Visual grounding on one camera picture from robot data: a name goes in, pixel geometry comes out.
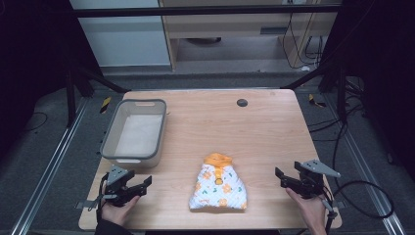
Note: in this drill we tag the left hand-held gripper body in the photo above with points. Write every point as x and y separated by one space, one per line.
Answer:
115 174

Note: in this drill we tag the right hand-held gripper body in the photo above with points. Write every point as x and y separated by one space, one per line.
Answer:
316 168

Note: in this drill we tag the white and orange baby dress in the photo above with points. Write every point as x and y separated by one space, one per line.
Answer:
218 191

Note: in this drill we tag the person's left hand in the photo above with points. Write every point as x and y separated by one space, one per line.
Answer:
115 213

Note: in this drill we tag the person's right hand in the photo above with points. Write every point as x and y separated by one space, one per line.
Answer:
311 213

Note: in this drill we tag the grey tape strip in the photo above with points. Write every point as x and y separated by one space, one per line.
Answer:
83 204
341 205

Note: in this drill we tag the grey plastic basket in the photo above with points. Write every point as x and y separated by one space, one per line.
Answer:
138 135

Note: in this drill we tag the yellow and black floor tape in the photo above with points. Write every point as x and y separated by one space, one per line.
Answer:
315 101
105 104

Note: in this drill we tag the black metal stand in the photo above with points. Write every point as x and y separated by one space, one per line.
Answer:
70 98
341 94

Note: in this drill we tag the dark round table grommet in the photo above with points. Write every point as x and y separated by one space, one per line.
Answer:
242 103

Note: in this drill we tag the black curtain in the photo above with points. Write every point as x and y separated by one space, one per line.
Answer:
29 58
385 65

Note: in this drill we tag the white cabinet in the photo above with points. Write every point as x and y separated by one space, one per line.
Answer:
124 39

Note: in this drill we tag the light wooden desk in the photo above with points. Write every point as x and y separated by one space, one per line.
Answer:
228 24

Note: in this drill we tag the aluminium floor rail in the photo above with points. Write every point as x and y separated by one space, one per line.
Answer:
368 169
49 169

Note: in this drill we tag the black horizontal frame bar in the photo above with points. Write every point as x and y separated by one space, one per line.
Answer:
195 10

